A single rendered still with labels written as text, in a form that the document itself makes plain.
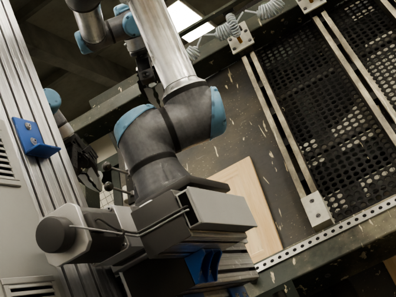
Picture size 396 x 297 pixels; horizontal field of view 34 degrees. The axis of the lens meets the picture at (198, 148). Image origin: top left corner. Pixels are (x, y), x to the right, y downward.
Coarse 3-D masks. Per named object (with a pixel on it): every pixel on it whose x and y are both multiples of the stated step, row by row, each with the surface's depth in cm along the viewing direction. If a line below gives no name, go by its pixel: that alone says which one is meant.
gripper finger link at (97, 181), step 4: (92, 168) 216; (88, 172) 217; (92, 172) 216; (100, 172) 221; (92, 176) 217; (96, 176) 217; (100, 176) 220; (96, 180) 217; (100, 180) 218; (96, 184) 217; (100, 184) 218; (100, 188) 218
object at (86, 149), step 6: (72, 138) 215; (78, 138) 221; (66, 144) 217; (78, 144) 220; (84, 144) 222; (78, 150) 218; (84, 150) 217; (90, 150) 220; (78, 156) 215; (84, 156) 215; (90, 156) 220; (96, 156) 222; (78, 162) 216; (84, 162) 215; (78, 168) 217
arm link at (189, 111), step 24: (120, 0) 158; (144, 0) 155; (144, 24) 155; (168, 24) 155; (168, 48) 153; (168, 72) 152; (192, 72) 153; (168, 96) 151; (192, 96) 149; (216, 96) 150; (192, 120) 148; (216, 120) 150; (192, 144) 152
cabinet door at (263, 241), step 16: (240, 160) 237; (224, 176) 235; (240, 176) 231; (256, 176) 227; (240, 192) 226; (256, 192) 222; (256, 208) 217; (272, 224) 209; (256, 240) 208; (272, 240) 205; (256, 256) 204
